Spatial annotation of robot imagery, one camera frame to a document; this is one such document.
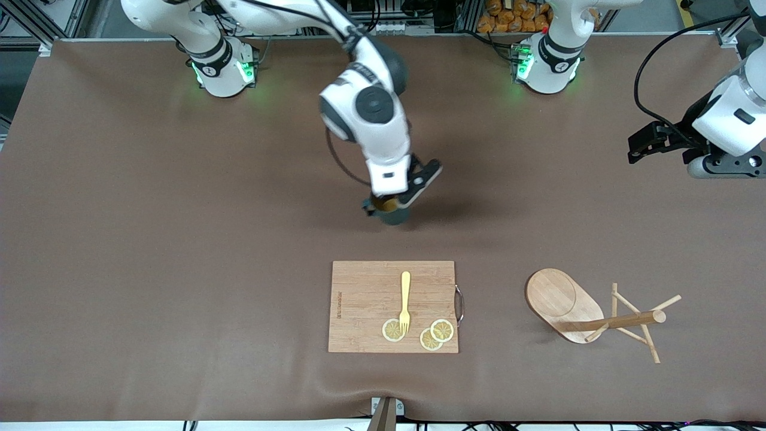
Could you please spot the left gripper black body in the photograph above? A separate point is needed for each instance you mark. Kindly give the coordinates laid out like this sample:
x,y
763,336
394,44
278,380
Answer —
x,y
687,129

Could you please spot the teal cup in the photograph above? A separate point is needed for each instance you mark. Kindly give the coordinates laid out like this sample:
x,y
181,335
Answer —
x,y
395,216

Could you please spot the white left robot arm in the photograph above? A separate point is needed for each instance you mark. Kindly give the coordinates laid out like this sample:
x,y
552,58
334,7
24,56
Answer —
x,y
547,66

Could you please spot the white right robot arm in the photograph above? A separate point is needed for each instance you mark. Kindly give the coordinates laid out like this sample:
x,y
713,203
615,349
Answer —
x,y
365,108

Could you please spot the wooden mug rack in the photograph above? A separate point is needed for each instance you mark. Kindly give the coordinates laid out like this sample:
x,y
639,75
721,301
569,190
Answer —
x,y
556,296

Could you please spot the orange packaged snacks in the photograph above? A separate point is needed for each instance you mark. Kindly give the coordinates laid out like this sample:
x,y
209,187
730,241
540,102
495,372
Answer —
x,y
508,21

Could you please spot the lemon slice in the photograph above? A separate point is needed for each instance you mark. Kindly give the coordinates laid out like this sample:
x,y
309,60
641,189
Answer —
x,y
443,330
390,332
428,342

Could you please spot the yellow fork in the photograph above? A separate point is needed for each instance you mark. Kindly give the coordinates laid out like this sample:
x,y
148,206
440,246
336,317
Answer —
x,y
406,287

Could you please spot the wooden cutting board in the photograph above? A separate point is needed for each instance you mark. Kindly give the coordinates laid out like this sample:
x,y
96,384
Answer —
x,y
365,299

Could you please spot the brown table mat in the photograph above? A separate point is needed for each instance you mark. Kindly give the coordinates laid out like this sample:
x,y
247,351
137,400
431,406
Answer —
x,y
179,359

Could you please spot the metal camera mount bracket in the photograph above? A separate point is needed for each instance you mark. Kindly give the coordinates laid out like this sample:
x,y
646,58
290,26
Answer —
x,y
383,419

